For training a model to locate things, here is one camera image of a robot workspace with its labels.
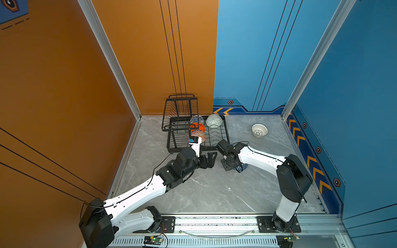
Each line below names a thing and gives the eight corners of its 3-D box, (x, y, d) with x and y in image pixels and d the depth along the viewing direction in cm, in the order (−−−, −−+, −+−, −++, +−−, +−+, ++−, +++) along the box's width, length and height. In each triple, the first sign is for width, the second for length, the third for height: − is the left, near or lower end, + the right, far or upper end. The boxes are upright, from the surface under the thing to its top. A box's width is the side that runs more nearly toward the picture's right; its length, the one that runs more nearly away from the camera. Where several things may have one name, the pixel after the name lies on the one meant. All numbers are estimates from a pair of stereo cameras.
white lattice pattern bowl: (252, 138, 109) (254, 134, 105) (249, 127, 115) (251, 123, 111) (267, 138, 109) (269, 134, 105) (264, 127, 115) (266, 123, 111)
